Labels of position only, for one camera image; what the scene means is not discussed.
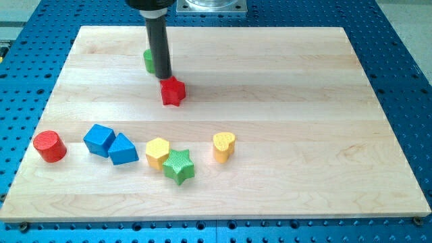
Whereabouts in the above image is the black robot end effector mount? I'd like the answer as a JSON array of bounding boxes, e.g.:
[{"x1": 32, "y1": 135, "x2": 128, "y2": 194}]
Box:
[{"x1": 125, "y1": 0, "x2": 176, "y2": 11}]

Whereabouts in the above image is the light wooden board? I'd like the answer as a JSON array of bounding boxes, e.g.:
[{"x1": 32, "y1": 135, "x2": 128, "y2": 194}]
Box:
[{"x1": 1, "y1": 26, "x2": 431, "y2": 222}]

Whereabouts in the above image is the green star block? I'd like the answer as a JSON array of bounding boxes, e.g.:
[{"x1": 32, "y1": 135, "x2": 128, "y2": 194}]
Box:
[{"x1": 163, "y1": 149, "x2": 195, "y2": 186}]

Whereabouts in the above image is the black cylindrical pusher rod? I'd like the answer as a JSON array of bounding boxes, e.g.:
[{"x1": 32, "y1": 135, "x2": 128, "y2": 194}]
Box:
[{"x1": 140, "y1": 8, "x2": 172, "y2": 80}]

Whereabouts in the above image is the green cylinder block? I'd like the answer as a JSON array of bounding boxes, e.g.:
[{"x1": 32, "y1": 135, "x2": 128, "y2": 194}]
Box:
[{"x1": 142, "y1": 49, "x2": 155, "y2": 74}]

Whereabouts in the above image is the blue triangle block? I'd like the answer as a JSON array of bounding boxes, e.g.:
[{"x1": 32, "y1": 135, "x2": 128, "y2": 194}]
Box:
[{"x1": 108, "y1": 133, "x2": 139, "y2": 165}]

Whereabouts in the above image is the blue cube block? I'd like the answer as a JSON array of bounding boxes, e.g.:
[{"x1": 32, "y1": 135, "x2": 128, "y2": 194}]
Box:
[{"x1": 83, "y1": 124, "x2": 116, "y2": 158}]

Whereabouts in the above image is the red cylinder block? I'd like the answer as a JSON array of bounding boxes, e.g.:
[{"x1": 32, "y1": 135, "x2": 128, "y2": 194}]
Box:
[{"x1": 32, "y1": 130, "x2": 67, "y2": 163}]

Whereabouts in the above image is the yellow hexagon block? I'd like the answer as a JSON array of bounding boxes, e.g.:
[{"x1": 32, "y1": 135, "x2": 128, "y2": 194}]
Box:
[{"x1": 145, "y1": 138, "x2": 170, "y2": 170}]

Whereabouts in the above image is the yellow heart block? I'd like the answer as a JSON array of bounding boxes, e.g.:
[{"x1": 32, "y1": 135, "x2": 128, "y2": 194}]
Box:
[{"x1": 213, "y1": 132, "x2": 236, "y2": 163}]

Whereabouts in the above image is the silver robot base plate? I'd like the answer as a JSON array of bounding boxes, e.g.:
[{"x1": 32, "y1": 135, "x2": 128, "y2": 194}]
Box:
[{"x1": 176, "y1": 0, "x2": 248, "y2": 14}]

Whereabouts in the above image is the red star block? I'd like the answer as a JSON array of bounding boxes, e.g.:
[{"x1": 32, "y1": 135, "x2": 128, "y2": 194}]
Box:
[{"x1": 159, "y1": 76, "x2": 186, "y2": 107}]

